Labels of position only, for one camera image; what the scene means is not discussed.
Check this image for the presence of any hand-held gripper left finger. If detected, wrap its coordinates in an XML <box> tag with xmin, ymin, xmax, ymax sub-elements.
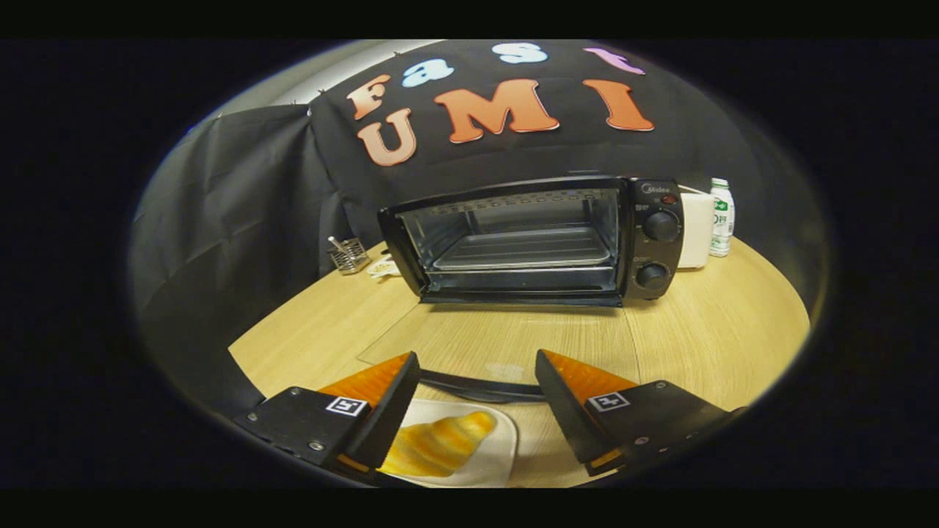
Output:
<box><xmin>233</xmin><ymin>351</ymin><xmax>423</xmax><ymax>486</ymax></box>

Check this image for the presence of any clear utensil holder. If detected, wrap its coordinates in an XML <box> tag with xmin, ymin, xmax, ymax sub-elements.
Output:
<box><xmin>326</xmin><ymin>235</ymin><xmax>372</xmax><ymax>276</ymax></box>

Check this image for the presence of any black toaster oven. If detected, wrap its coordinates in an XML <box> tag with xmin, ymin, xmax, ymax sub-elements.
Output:
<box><xmin>357</xmin><ymin>172</ymin><xmax>687</xmax><ymax>404</ymax></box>

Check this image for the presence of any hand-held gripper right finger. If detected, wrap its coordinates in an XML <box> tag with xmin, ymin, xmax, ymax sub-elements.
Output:
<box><xmin>533</xmin><ymin>348</ymin><xmax>750</xmax><ymax>477</ymax></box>

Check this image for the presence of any black backdrop cloth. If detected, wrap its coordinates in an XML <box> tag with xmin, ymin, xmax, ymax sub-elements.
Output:
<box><xmin>128</xmin><ymin>40</ymin><xmax>831</xmax><ymax>420</ymax></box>

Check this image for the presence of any yellow croissant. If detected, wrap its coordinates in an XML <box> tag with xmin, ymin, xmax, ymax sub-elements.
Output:
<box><xmin>380</xmin><ymin>411</ymin><xmax>499</xmax><ymax>480</ymax></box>

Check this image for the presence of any white bottle green label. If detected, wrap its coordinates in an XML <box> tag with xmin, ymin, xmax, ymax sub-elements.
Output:
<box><xmin>707</xmin><ymin>177</ymin><xmax>737</xmax><ymax>259</ymax></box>

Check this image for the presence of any white plate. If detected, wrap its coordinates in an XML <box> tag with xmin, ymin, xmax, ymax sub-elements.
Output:
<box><xmin>377</xmin><ymin>397</ymin><xmax>519</xmax><ymax>489</ymax></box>

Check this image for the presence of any white bread toaster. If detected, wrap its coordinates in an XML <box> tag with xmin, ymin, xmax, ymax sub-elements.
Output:
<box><xmin>676</xmin><ymin>186</ymin><xmax>717</xmax><ymax>271</ymax></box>

